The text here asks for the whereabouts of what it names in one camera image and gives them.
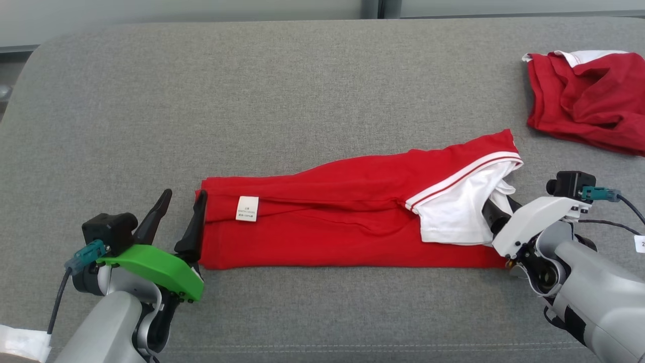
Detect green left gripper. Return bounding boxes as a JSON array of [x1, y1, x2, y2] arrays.
[[97, 189, 209, 304]]

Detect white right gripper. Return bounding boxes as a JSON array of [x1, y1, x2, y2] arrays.
[[482, 196, 589, 260]]

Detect red shorts with white band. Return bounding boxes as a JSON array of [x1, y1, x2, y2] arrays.
[[522, 49, 645, 156]]

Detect red shirt with white sleeves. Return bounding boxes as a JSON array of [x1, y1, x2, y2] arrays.
[[195, 129, 525, 270]]

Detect grey fabric sofa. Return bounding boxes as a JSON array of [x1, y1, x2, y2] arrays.
[[0, 18, 645, 363]]

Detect white tape label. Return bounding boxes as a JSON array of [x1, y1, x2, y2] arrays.
[[0, 324, 52, 362]]

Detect left camera cable teal plug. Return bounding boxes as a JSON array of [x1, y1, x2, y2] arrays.
[[47, 239, 110, 336]]

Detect camera cable teal plug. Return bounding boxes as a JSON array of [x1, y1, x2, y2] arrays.
[[47, 239, 110, 336], [579, 186, 645, 226]]

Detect right camera cable teal plug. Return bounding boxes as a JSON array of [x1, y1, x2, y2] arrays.
[[579, 186, 645, 226]]

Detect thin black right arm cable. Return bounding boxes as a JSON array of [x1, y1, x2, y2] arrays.
[[577, 218, 643, 237]]

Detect grey double post round feet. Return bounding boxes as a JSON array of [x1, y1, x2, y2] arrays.
[[362, 0, 401, 20]]

